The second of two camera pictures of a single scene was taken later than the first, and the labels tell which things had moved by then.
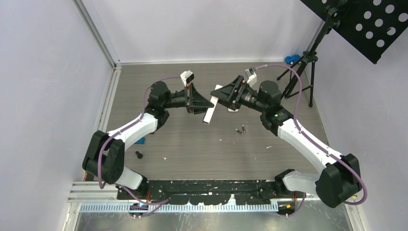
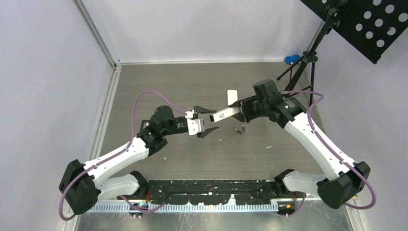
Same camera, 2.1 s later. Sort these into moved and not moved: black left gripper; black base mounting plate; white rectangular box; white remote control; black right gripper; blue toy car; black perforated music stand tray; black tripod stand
Moved: white rectangular box; black left gripper; white remote control; black right gripper
Not moved: black tripod stand; black perforated music stand tray; blue toy car; black base mounting plate
